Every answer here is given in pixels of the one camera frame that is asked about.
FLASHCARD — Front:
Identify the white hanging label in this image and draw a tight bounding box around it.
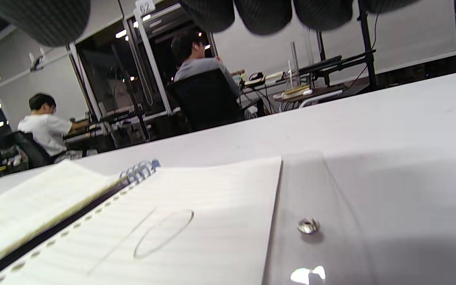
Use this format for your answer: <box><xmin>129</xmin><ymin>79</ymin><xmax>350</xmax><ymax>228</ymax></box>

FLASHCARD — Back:
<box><xmin>135</xmin><ymin>0</ymin><xmax>156</xmax><ymax>17</ymax></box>

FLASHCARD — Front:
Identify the person's right hand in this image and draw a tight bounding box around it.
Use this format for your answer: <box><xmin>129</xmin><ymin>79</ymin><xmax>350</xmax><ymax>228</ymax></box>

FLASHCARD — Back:
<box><xmin>0</xmin><ymin>0</ymin><xmax>422</xmax><ymax>47</ymax></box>

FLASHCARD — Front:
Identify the black keyboard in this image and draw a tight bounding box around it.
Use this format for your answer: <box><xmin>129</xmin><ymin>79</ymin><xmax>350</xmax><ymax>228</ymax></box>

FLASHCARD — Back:
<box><xmin>298</xmin><ymin>55</ymin><xmax>343</xmax><ymax>74</ymax></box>

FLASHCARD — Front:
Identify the white cart with wooden top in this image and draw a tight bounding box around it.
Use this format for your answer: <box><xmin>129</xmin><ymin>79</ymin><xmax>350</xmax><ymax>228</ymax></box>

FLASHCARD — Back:
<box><xmin>274</xmin><ymin>84</ymin><xmax>349</xmax><ymax>112</ymax></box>

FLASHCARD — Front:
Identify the cream power strip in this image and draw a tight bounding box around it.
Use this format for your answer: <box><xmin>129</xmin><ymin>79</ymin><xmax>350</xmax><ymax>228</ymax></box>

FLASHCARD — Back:
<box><xmin>281</xmin><ymin>85</ymin><xmax>312</xmax><ymax>99</ymax></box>

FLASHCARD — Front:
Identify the black monitor stand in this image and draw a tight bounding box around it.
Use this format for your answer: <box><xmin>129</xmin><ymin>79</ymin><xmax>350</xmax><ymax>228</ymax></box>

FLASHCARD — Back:
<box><xmin>315</xmin><ymin>0</ymin><xmax>380</xmax><ymax>91</ymax></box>

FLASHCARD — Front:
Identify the spiral notebook with clear cover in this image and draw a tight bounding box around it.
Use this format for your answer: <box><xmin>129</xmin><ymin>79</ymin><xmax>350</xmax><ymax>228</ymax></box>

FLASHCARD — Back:
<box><xmin>0</xmin><ymin>152</ymin><xmax>375</xmax><ymax>285</ymax></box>

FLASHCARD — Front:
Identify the black mesh office chair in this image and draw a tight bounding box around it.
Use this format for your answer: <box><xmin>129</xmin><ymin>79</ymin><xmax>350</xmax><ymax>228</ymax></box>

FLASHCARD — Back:
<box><xmin>10</xmin><ymin>131</ymin><xmax>54</xmax><ymax>169</ymax></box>

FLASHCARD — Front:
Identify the clear plastic bottle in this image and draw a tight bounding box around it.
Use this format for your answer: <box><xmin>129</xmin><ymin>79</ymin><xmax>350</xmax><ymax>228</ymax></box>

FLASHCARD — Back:
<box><xmin>285</xmin><ymin>59</ymin><xmax>302</xmax><ymax>90</ymax></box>

